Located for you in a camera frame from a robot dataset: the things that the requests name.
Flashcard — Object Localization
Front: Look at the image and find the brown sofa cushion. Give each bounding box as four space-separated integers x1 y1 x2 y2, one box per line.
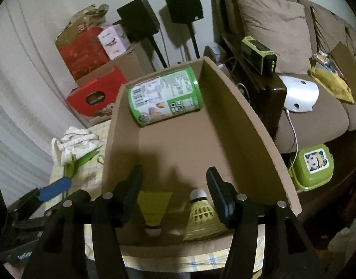
300 0 356 61
233 0 312 74

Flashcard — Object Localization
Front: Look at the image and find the yellow checked tablecloth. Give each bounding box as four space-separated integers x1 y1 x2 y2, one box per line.
44 120 266 271

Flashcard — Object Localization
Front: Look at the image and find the white cable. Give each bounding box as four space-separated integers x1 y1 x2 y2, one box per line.
284 109 299 170

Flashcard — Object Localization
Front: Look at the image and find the yellow bag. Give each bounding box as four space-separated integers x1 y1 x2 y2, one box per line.
308 58 356 104

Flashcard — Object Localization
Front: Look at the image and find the green lunch box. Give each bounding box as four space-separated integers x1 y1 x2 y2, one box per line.
289 144 334 192

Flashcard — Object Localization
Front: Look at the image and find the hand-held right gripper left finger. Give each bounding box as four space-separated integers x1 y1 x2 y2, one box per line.
21 165 145 279

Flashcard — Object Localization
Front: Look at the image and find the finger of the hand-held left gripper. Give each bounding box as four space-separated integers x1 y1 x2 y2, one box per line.
8 178 72 213

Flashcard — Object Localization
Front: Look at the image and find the black speaker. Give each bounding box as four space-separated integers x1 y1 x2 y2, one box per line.
117 0 160 43
163 0 205 24

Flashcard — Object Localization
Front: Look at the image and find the flat cardboard piece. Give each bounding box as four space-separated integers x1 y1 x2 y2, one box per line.
331 41 356 101

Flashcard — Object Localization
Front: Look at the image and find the red chocolate collection box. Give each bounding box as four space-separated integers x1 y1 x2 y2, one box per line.
66 65 129 125

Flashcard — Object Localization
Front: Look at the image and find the brown paper bag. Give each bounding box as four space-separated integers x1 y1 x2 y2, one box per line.
55 4 109 50

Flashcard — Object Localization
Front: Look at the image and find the large brown cardboard carton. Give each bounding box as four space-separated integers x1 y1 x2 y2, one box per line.
76 42 154 88

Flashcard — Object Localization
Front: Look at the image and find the pink printed box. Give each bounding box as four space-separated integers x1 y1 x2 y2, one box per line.
97 24 130 59

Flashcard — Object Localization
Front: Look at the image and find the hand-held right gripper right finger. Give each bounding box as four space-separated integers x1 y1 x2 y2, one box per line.
205 166 331 279

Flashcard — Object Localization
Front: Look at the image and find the green portable radio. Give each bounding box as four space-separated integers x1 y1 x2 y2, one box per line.
241 36 277 76

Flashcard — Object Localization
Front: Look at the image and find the cardboard box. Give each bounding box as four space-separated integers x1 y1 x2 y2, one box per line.
102 56 302 263

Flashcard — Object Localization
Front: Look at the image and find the colourful snack packet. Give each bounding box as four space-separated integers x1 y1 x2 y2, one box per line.
312 49 338 73

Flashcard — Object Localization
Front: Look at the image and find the white rounded device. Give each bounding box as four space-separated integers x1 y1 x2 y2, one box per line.
278 75 319 114

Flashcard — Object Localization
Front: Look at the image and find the dark wooden sofa armrest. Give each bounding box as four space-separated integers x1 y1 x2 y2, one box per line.
220 33 287 140

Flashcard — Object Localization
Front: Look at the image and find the white curtain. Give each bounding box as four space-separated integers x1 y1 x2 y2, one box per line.
0 0 88 204

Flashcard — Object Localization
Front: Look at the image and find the green plastic tool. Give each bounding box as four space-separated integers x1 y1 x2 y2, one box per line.
63 149 101 179

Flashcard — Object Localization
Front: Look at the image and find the black speaker stand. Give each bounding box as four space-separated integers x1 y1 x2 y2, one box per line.
188 23 200 60
141 35 168 70

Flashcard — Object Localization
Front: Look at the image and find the white cloth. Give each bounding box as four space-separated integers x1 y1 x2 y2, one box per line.
51 126 104 166

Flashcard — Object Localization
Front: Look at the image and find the brown sofa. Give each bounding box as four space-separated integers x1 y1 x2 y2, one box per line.
210 0 356 154

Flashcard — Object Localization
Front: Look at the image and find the yellow shuttlecock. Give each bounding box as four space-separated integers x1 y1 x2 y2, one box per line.
182 188 228 241
136 191 173 237

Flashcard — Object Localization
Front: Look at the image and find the green snack can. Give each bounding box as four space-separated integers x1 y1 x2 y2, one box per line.
128 66 202 127

